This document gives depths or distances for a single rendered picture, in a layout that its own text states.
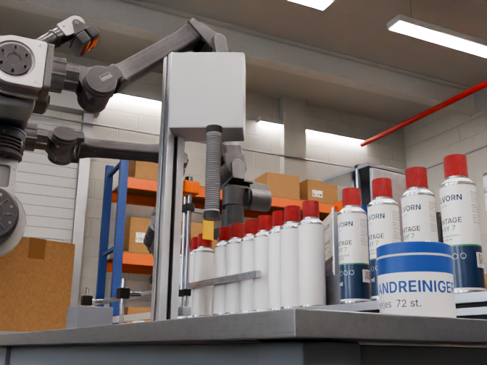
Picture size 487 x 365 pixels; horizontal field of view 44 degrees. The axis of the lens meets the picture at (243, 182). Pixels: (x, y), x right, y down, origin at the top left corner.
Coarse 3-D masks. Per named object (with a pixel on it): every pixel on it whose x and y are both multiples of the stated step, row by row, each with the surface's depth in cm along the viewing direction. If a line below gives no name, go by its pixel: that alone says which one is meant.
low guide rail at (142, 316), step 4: (148, 312) 180; (116, 316) 201; (124, 316) 195; (128, 316) 192; (132, 316) 190; (136, 316) 187; (140, 316) 184; (144, 316) 182; (148, 316) 180; (112, 320) 203; (116, 320) 200; (124, 320) 194; (128, 320) 192; (132, 320) 189; (136, 320) 188
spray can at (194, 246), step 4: (192, 240) 154; (196, 240) 153; (192, 244) 154; (196, 244) 153; (192, 248) 154; (196, 248) 153; (192, 252) 152; (192, 256) 152; (192, 260) 151; (192, 264) 151; (192, 268) 151; (192, 272) 151; (192, 276) 150; (192, 280) 150; (192, 292) 149; (188, 296) 149; (192, 296) 149; (188, 300) 149; (188, 304) 149; (188, 316) 148
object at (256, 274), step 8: (248, 272) 125; (256, 272) 122; (208, 280) 138; (216, 280) 135; (224, 280) 132; (232, 280) 129; (240, 280) 128; (192, 288) 145; (136, 296) 171; (144, 296) 167; (96, 304) 197
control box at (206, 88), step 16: (176, 64) 140; (192, 64) 140; (208, 64) 140; (224, 64) 140; (240, 64) 139; (176, 80) 139; (192, 80) 139; (208, 80) 139; (224, 80) 138; (240, 80) 138; (176, 96) 138; (192, 96) 138; (208, 96) 137; (224, 96) 137; (240, 96) 137; (176, 112) 137; (192, 112) 137; (208, 112) 136; (224, 112) 136; (240, 112) 136; (176, 128) 136; (192, 128) 136; (224, 128) 136; (240, 128) 136
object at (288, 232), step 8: (288, 208) 120; (296, 208) 120; (288, 216) 120; (296, 216) 120; (288, 224) 119; (296, 224) 119; (280, 232) 119; (288, 232) 118; (296, 232) 118; (280, 240) 119; (288, 240) 117; (296, 240) 117; (280, 248) 119; (288, 248) 117; (296, 248) 117; (280, 256) 118; (288, 256) 117; (296, 256) 116; (280, 264) 118; (288, 264) 116; (296, 264) 116; (280, 272) 117; (288, 272) 116; (296, 272) 116; (280, 280) 117; (288, 280) 115; (296, 280) 115; (280, 288) 117; (288, 288) 115; (296, 288) 115; (280, 296) 116; (288, 296) 114; (296, 296) 114; (280, 304) 116; (288, 304) 114; (296, 304) 114
